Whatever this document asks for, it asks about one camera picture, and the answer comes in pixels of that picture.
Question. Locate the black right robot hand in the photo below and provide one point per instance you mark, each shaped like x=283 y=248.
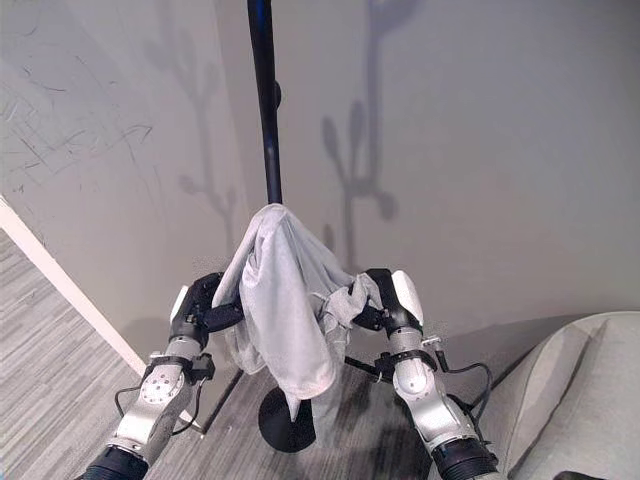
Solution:
x=397 y=303

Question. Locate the light grey sofa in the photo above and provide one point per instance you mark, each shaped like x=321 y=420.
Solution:
x=570 y=400

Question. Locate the white baseboard strip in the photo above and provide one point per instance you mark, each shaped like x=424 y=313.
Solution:
x=65 y=280

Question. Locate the light grey garment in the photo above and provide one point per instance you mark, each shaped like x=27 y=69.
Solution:
x=287 y=300

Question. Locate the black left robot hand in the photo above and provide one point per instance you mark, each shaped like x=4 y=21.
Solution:
x=192 y=314

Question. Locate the black coat rack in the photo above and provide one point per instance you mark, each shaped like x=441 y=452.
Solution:
x=265 y=100

